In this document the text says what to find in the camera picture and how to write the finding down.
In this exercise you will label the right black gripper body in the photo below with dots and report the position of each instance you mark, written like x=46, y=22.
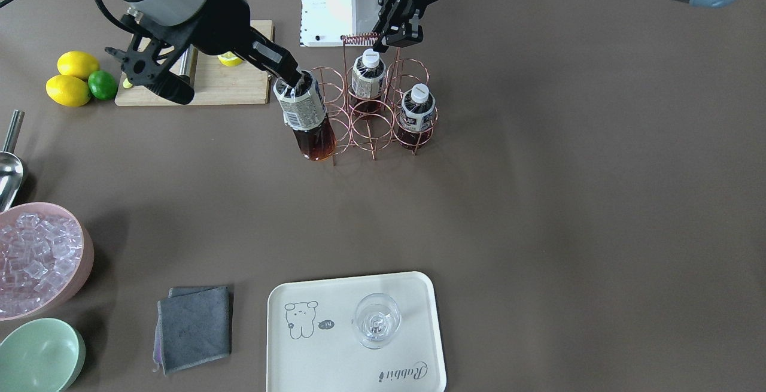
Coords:
x=222, y=20

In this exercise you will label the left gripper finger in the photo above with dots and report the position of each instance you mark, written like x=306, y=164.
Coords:
x=408, y=33
x=380, y=29

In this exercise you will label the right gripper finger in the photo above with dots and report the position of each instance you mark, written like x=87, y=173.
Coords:
x=268, y=56

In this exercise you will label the tea bottle white cap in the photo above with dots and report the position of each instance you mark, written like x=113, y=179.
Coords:
x=304, y=110

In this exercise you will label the copper wire bottle basket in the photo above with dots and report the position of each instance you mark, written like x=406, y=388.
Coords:
x=372, y=125

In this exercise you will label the half lemon slice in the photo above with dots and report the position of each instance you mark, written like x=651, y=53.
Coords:
x=229, y=59

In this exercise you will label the steel muddler black tip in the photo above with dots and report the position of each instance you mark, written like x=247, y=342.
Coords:
x=187, y=63

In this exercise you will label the green lime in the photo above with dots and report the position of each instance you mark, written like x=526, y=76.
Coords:
x=102, y=85

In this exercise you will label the whole yellow lemon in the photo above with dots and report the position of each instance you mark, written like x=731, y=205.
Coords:
x=78, y=64
x=68, y=90

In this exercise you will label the steel ice scoop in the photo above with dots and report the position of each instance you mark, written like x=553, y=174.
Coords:
x=12, y=167

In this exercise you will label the clear wine glass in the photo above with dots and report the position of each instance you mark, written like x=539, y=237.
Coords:
x=377, y=318

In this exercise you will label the folded grey cloth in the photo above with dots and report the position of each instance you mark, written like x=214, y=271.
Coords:
x=193, y=327

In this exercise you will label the cream serving tray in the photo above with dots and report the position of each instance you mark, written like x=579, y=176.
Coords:
x=311, y=344

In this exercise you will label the pink bowl of ice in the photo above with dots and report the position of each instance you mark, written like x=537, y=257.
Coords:
x=47, y=256

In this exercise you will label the mint green bowl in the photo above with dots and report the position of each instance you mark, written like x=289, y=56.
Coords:
x=46, y=354

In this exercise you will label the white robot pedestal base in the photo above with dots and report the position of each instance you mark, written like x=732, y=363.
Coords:
x=325, y=22

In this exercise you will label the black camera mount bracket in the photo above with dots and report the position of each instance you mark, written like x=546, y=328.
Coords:
x=151, y=53

